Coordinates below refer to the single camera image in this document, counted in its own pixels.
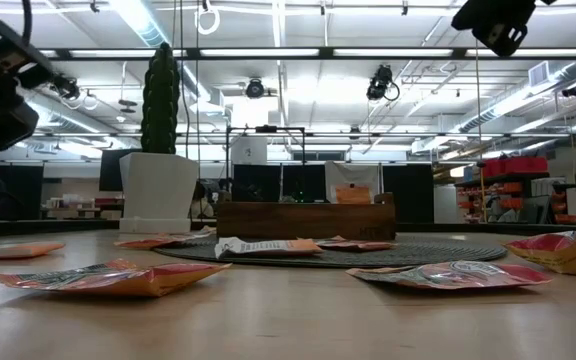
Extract red orange tea packet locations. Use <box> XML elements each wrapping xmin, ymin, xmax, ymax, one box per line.
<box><xmin>346</xmin><ymin>259</ymin><xmax>553</xmax><ymax>291</ymax></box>
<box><xmin>114</xmin><ymin>225</ymin><xmax>218</xmax><ymax>250</ymax></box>
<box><xmin>0</xmin><ymin>258</ymin><xmax>233</xmax><ymax>299</ymax></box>
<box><xmin>312</xmin><ymin>234</ymin><xmax>399</xmax><ymax>253</ymax></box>

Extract orange snack packet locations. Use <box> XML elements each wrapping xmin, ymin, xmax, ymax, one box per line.
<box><xmin>503</xmin><ymin>229</ymin><xmax>576</xmax><ymax>277</ymax></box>

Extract brown wooden tea organizer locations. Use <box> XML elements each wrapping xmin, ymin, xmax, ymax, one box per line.
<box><xmin>216</xmin><ymin>192</ymin><xmax>398</xmax><ymax>241</ymax></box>

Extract black partition panel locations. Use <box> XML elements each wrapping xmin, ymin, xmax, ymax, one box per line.
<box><xmin>282</xmin><ymin>163</ymin><xmax>327</xmax><ymax>203</ymax></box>
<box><xmin>98</xmin><ymin>148</ymin><xmax>142</xmax><ymax>193</ymax></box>
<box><xmin>381</xmin><ymin>163</ymin><xmax>435</xmax><ymax>225</ymax></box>
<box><xmin>0</xmin><ymin>164</ymin><xmax>44</xmax><ymax>221</ymax></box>
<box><xmin>231</xmin><ymin>163</ymin><xmax>283</xmax><ymax>203</ymax></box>

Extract red storage bins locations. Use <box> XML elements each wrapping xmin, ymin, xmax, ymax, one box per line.
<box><xmin>482</xmin><ymin>156</ymin><xmax>549</xmax><ymax>177</ymax></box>

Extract green cactus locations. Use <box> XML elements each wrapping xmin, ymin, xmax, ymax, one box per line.
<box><xmin>140</xmin><ymin>42</ymin><xmax>182</xmax><ymax>155</ymax></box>

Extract black storage shelf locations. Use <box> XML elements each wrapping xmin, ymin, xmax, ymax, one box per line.
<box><xmin>455</xmin><ymin>172</ymin><xmax>552</xmax><ymax>225</ymax></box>

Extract black overhead beam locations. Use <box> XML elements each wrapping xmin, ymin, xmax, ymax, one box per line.
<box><xmin>37</xmin><ymin>46</ymin><xmax>576</xmax><ymax>62</ymax></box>

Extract white hexagonal plant pot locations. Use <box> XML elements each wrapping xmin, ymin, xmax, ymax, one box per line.
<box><xmin>118</xmin><ymin>152</ymin><xmax>200</xmax><ymax>235</ymax></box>

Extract grey round placemat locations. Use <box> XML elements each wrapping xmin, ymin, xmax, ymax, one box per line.
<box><xmin>152</xmin><ymin>234</ymin><xmax>508</xmax><ymax>270</ymax></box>

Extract white cable ring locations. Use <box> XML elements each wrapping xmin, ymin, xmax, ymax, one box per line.
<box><xmin>193</xmin><ymin>0</ymin><xmax>222</xmax><ymax>36</ymax></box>

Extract black stand frame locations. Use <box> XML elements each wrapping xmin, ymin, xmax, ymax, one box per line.
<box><xmin>225</xmin><ymin>124</ymin><xmax>308</xmax><ymax>201</ymax></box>

